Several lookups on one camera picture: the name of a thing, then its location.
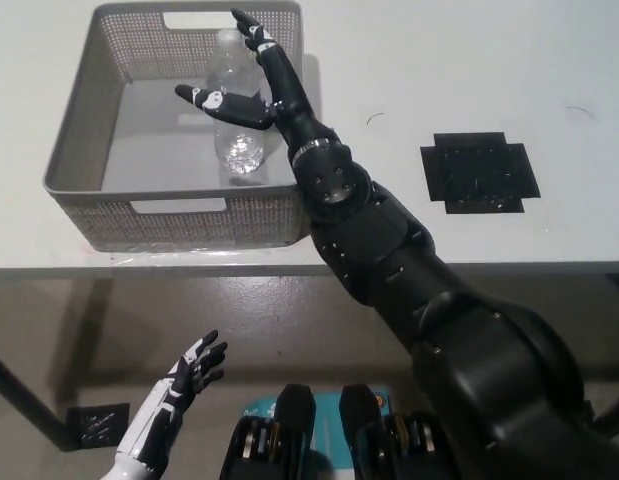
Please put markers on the right robot hand black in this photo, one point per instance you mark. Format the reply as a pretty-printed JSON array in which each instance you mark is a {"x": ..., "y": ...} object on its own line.
[{"x": 284, "y": 95}]

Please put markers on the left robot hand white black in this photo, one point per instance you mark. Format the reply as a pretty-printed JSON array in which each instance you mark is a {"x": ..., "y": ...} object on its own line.
[{"x": 174, "y": 395}]

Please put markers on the clear plastic water bottle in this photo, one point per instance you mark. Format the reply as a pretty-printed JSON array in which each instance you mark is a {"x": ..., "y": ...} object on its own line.
[{"x": 239, "y": 150}]

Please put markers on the black floor tape patch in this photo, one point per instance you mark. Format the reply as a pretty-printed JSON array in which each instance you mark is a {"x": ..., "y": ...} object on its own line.
[{"x": 96, "y": 425}]

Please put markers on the dark metal table leg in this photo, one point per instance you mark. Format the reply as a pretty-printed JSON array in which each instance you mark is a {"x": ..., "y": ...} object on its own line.
[{"x": 26, "y": 400}]

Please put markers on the grey perforated plastic basket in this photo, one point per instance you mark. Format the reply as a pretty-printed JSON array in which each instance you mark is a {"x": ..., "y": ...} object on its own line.
[{"x": 139, "y": 145}]

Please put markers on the black tape square patch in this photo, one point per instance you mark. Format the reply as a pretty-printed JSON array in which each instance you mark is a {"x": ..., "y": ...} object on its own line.
[{"x": 479, "y": 172}]

